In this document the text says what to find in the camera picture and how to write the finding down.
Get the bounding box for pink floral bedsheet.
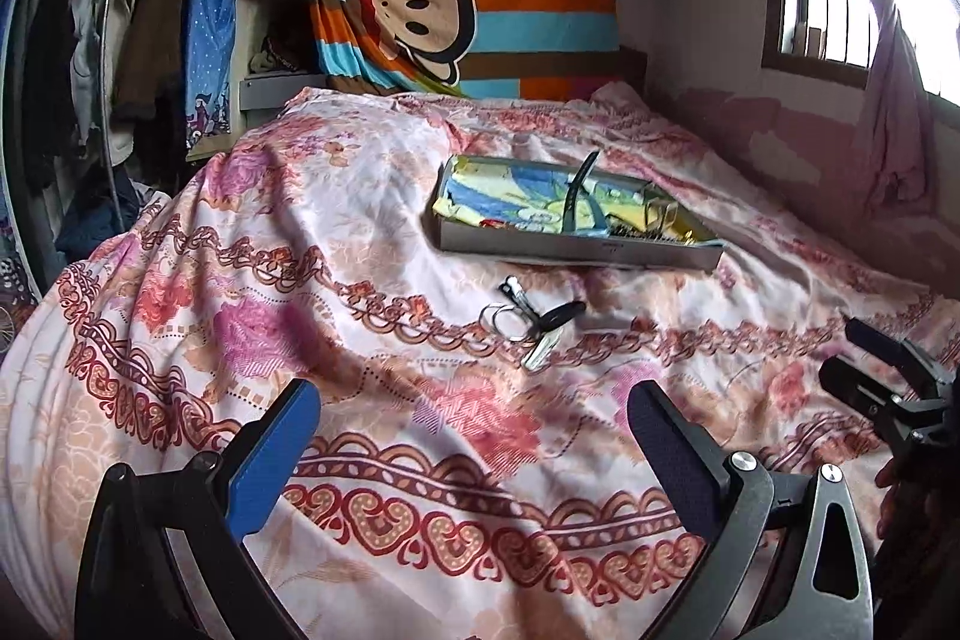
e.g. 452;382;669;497
0;80;960;640

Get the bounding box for person's right hand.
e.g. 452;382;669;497
874;456;960;558

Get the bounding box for blue wristwatch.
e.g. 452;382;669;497
559;149;605;235

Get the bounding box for brown wooden headboard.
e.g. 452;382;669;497
618;45;650;88

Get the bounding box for hanging clothes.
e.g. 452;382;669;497
15;0;190;259

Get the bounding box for metal tray with cartoon lining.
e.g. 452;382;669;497
429;154;726;274

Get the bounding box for pink curtain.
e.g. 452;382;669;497
793;0;960;217

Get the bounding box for key ring with keys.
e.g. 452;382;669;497
482;275;588;374

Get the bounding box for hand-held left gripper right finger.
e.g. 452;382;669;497
626;380;875;640

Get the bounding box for metal wardrobe pole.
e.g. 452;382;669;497
100;0;145;217

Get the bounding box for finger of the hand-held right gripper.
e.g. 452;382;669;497
844;316;935;390
817;355;905;423

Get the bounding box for grey bedside board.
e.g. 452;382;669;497
238;71;332;114

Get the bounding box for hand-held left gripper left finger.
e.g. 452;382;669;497
75;377;322;640

